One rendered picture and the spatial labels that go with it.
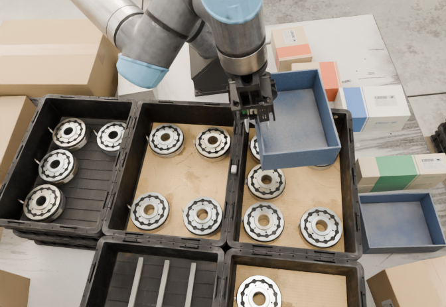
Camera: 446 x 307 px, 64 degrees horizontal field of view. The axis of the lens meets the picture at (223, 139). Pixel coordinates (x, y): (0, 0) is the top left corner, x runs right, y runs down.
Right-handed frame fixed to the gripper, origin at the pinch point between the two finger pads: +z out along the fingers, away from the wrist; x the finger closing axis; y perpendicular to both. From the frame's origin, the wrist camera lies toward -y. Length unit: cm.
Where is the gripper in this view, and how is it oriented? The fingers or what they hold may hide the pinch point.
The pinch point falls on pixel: (257, 116)
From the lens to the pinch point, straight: 74.5
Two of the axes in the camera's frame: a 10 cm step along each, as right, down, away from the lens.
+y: 0.5, 8.6, -5.0
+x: 9.8, -1.4, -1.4
